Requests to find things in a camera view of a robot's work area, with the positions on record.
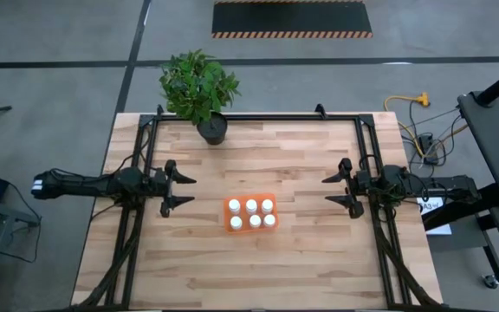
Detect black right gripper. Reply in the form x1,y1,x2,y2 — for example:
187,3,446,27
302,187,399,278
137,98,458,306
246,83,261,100
321,157,370,220

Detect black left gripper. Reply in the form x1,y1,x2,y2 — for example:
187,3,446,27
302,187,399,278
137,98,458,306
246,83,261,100
153,159,198,218

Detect orange translucent plastic basket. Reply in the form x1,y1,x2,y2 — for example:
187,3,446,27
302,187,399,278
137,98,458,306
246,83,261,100
223,192,281,236

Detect white paper label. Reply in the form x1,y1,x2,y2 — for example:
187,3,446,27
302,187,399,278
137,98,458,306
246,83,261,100
416,197,445,217

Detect black power strip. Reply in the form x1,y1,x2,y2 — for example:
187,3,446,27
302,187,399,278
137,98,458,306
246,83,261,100
418,133,440,166

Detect green potted plant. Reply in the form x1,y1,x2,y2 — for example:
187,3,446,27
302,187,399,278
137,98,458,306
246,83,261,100
159,49,242,146

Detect white paper sheet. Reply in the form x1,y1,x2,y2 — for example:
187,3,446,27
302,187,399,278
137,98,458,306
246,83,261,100
424,223,453,236

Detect black striped floor mat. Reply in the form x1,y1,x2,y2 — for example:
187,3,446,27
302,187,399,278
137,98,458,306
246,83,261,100
211,0,374,40

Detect black aluminium rig frame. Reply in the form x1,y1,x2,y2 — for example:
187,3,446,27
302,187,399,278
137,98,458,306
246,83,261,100
71,103,445,312

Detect black cable bundle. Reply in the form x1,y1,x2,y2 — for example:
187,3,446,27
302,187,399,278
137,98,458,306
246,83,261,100
78,201,146,309
370,203,441,309

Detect yellow extension cord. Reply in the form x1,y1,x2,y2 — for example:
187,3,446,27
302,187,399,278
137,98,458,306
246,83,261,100
382,91,470,159

